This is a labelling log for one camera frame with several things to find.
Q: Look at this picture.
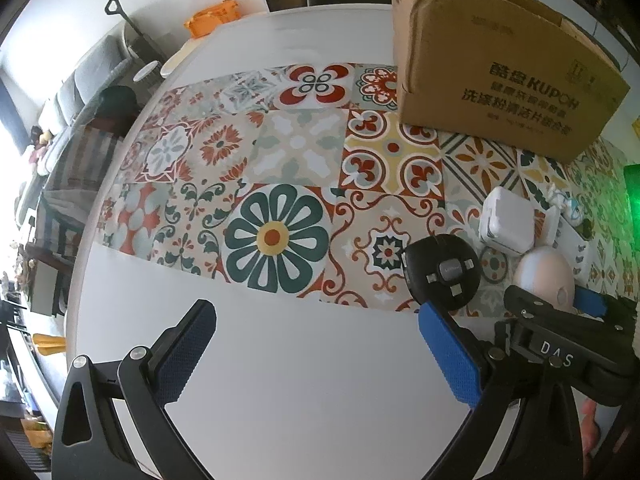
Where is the pink round night light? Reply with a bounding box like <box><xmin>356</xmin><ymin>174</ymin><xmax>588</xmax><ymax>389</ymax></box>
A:
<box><xmin>513</xmin><ymin>246</ymin><xmax>575</xmax><ymax>313</ymax></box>

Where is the white square charger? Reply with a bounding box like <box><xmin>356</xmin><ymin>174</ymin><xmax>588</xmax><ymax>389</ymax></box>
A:
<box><xmin>478</xmin><ymin>186</ymin><xmax>535</xmax><ymax>257</ymax></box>

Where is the black round cable hub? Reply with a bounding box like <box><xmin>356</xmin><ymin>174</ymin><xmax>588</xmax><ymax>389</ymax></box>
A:
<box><xmin>401</xmin><ymin>234</ymin><xmax>482</xmax><ymax>311</ymax></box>

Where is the small white blue figurine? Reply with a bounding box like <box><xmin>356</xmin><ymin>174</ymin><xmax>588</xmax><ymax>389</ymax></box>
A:
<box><xmin>547</xmin><ymin>183</ymin><xmax>585</xmax><ymax>228</ymax></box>

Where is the patterned tile table runner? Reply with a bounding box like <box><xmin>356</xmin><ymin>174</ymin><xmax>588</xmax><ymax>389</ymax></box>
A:
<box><xmin>96</xmin><ymin>62</ymin><xmax>639</xmax><ymax>316</ymax></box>

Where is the brown cardboard box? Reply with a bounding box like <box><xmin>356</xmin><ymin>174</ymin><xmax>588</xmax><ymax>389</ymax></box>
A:
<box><xmin>392</xmin><ymin>0</ymin><xmax>629</xmax><ymax>162</ymax></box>

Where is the grey sofa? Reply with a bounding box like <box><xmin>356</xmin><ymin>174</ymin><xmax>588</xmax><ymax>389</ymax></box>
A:
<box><xmin>14</xmin><ymin>35</ymin><xmax>132</xmax><ymax>226</ymax></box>

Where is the upright vacuum cleaner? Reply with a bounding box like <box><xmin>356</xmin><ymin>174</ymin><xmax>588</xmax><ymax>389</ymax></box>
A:
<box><xmin>104</xmin><ymin>0</ymin><xmax>167</xmax><ymax>64</ymax></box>

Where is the orange plastic basket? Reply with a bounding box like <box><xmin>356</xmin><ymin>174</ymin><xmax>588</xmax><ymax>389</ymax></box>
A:
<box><xmin>183</xmin><ymin>0</ymin><xmax>241</xmax><ymax>39</ymax></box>

